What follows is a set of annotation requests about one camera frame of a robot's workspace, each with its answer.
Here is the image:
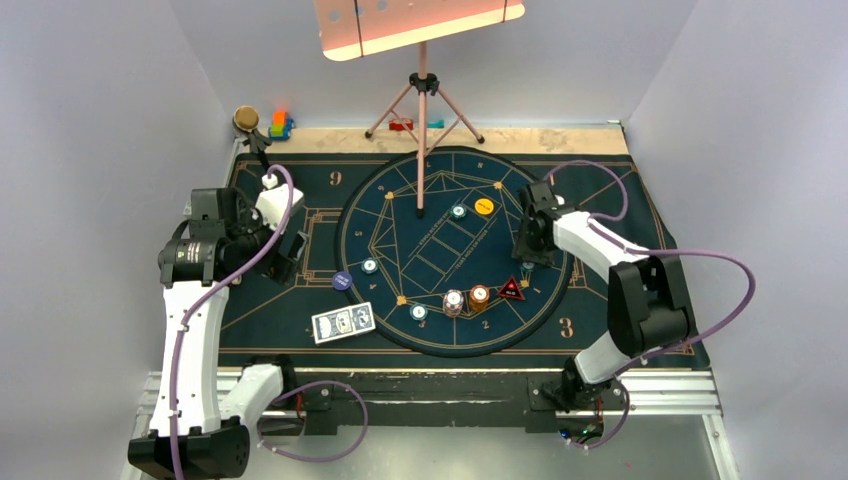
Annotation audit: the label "red triangular dealer button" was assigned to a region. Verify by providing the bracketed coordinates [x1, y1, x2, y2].
[497, 276, 525, 301]

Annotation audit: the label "purple small blind button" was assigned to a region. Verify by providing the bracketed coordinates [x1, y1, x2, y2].
[331, 271, 353, 291]

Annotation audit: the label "yellow big blind button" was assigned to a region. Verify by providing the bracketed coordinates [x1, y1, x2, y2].
[474, 198, 496, 216]

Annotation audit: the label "green poker chip stack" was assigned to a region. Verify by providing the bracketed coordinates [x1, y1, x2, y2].
[409, 304, 428, 322]

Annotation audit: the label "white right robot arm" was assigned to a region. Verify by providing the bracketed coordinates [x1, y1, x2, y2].
[512, 181, 695, 411]

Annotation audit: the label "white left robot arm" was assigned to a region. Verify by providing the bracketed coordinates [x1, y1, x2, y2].
[128, 184, 308, 479]

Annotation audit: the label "orange poker chip stack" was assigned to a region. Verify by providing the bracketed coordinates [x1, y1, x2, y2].
[468, 285, 490, 313]

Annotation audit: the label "blue playing card box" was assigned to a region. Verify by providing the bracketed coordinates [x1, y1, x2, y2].
[311, 302, 376, 345]

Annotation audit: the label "round dark poker mat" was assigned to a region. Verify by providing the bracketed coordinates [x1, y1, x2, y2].
[335, 147, 573, 358]

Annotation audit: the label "dark green poker mat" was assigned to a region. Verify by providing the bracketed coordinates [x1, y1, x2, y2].
[219, 153, 674, 367]

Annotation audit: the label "colourful toy brick train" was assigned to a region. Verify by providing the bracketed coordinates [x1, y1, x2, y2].
[268, 110, 294, 141]

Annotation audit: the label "round brass bell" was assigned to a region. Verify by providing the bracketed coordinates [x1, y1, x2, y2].
[232, 105, 272, 171]

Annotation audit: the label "red teal toy blocks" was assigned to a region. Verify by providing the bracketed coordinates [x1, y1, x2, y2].
[388, 117, 445, 131]

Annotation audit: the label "pink music stand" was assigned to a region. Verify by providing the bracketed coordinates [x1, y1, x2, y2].
[313, 0, 526, 218]

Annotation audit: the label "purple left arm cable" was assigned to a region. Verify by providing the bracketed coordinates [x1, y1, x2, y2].
[168, 164, 295, 480]

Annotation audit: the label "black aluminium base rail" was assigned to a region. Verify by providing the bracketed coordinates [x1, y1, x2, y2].
[135, 360, 723, 439]

